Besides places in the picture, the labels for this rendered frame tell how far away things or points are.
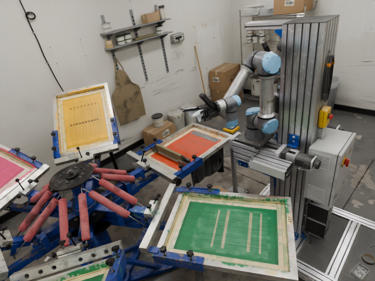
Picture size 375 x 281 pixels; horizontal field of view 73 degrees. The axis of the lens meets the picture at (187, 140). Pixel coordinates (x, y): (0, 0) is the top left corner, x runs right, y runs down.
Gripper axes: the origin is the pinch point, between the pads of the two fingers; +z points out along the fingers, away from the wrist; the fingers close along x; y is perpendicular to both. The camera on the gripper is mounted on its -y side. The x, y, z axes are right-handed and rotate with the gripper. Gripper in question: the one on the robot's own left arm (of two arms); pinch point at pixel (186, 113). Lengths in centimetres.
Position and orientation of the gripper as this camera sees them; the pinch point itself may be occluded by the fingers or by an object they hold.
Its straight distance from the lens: 148.6
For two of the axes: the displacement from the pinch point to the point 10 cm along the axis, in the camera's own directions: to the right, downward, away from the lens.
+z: -9.1, 3.2, -2.7
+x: -3.7, -3.0, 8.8
